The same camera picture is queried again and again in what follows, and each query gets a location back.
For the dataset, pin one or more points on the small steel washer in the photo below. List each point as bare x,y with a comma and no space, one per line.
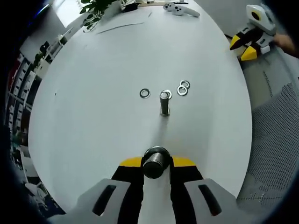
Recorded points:
170,94
188,84
140,93
178,90

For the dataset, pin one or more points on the small threaded steel stud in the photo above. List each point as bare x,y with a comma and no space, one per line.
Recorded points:
164,105

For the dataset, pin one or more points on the person's right hand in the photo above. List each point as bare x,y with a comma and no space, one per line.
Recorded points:
286,43

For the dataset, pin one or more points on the large potted green plant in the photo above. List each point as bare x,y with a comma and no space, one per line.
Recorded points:
98,9

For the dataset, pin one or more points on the white game controller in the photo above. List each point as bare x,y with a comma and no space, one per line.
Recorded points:
177,9

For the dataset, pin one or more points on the small green plant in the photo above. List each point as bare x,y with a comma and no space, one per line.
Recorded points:
38,58

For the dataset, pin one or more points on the white paper sheet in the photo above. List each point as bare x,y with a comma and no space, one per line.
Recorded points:
130,21

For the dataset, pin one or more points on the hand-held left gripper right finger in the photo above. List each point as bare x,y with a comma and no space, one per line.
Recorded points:
194,205

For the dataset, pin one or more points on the shelving unit with white boxes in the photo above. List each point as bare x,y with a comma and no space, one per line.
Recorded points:
21,93

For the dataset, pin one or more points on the large threaded steel stud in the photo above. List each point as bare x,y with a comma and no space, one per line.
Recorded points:
154,168

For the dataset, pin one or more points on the grey mesh office chair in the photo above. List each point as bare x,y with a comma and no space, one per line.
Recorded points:
275,140

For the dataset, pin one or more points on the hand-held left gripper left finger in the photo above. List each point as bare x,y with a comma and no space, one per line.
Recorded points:
109,198

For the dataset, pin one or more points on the small black box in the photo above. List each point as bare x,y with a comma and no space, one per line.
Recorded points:
128,5

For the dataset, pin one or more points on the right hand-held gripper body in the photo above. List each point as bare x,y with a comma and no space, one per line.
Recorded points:
264,22

